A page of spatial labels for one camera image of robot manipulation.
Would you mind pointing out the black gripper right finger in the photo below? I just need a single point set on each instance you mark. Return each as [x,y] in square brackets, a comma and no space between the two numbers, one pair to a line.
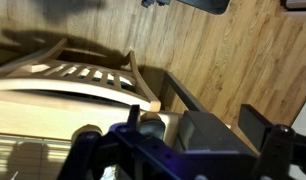
[254,126]

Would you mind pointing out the black flat base object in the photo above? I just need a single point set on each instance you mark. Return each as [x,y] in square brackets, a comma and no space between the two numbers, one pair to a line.
[206,5]

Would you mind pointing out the beige table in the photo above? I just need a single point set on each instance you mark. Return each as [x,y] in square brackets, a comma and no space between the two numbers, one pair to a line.
[43,116]

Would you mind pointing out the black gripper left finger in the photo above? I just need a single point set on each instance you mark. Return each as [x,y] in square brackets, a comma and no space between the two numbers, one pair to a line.
[134,116]

